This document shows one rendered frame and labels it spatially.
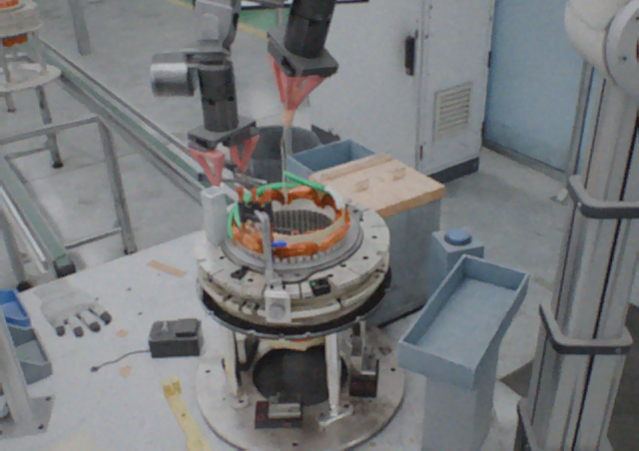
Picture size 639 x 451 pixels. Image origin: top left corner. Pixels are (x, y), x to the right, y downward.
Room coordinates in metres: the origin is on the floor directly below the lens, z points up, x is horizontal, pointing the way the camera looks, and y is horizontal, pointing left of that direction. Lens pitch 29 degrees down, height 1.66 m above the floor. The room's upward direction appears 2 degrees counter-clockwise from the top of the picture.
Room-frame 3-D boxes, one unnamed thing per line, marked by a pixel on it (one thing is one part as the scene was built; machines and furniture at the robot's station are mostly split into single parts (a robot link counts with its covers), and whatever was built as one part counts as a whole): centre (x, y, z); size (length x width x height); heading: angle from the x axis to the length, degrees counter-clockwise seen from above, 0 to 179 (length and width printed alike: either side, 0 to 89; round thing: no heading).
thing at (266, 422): (0.83, 0.08, 0.81); 0.08 x 0.05 x 0.01; 90
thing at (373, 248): (0.94, 0.05, 1.09); 0.32 x 0.32 x 0.01
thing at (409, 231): (1.19, -0.12, 0.91); 0.19 x 0.19 x 0.26; 31
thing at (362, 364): (0.92, -0.07, 0.85); 0.06 x 0.04 x 0.05; 172
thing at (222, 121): (1.02, 0.15, 1.28); 0.10 x 0.07 x 0.07; 142
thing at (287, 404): (0.83, 0.07, 0.83); 0.05 x 0.04 x 0.02; 90
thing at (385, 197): (1.19, -0.12, 1.05); 0.20 x 0.19 x 0.02; 31
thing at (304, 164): (1.32, -0.04, 0.92); 0.17 x 0.11 x 0.28; 121
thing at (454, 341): (0.78, -0.21, 0.92); 0.25 x 0.11 x 0.28; 148
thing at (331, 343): (0.83, -0.01, 0.91); 0.02 x 0.02 x 0.21
